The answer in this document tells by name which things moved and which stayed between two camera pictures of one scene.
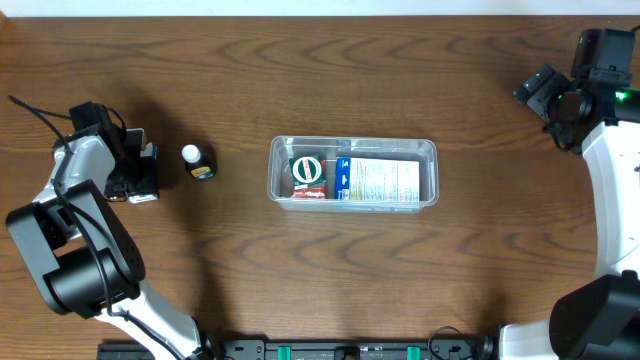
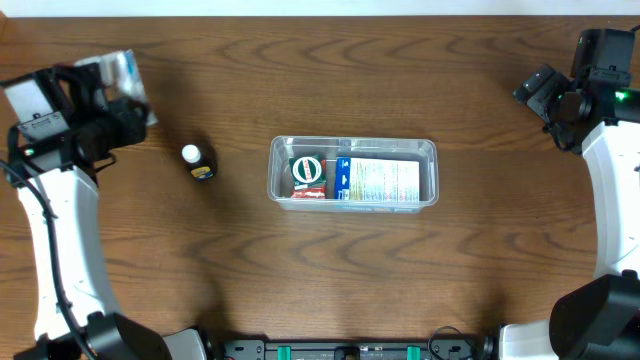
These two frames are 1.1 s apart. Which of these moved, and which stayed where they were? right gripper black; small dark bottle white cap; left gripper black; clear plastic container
Moved: left gripper black
Stayed: clear plastic container; right gripper black; small dark bottle white cap
